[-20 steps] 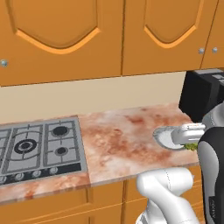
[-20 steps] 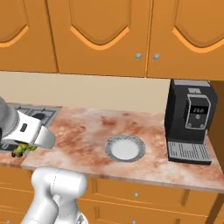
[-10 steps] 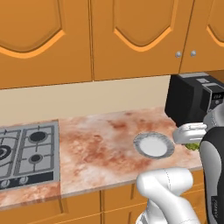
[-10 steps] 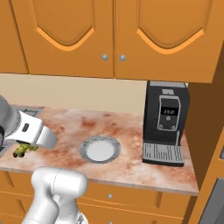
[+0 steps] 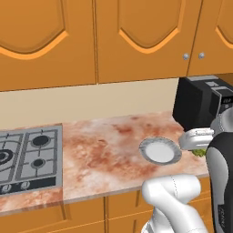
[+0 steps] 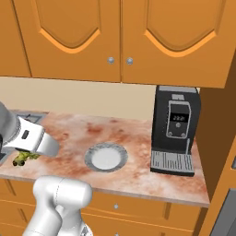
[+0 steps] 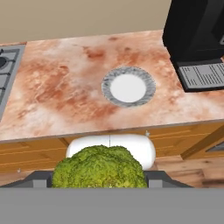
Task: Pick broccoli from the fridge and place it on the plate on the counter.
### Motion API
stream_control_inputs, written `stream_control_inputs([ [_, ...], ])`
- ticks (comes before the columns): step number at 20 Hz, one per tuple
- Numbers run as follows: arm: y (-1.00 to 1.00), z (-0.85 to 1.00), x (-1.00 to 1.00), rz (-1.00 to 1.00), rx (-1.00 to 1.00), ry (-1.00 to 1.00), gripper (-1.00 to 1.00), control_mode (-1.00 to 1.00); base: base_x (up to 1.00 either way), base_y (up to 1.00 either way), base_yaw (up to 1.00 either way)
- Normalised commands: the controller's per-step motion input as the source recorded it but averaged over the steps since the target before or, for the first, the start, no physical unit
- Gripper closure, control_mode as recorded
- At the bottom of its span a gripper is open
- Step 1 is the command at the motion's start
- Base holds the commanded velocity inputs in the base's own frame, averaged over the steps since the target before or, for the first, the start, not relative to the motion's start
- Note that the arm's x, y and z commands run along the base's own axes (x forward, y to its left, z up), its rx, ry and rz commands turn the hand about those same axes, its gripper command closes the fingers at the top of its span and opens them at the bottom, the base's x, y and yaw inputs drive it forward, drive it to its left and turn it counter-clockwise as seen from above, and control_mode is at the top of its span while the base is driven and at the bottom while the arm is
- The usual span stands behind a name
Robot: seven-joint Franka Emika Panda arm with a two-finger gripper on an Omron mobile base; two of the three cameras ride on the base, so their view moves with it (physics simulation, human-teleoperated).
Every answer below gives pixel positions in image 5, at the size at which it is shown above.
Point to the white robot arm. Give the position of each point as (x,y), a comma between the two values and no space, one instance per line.
(174,197)

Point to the black coffee machine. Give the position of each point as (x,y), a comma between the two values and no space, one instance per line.
(197,103)

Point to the grey rimmed white plate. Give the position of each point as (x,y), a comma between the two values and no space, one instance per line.
(160,151)

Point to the green broccoli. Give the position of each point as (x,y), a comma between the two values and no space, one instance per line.
(199,152)

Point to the orange lower cupboard door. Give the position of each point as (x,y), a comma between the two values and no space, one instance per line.
(124,224)
(75,228)

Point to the wide orange upper cupboard door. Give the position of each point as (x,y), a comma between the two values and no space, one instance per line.
(45,42)

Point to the grey gas hob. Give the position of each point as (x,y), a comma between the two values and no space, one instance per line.
(28,157)

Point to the round silver cupboard knob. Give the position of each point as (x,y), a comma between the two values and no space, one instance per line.
(201,55)
(185,56)

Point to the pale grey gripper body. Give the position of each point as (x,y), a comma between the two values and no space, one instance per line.
(195,139)

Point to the wide orange drawer front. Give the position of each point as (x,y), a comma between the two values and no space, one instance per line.
(60,214)

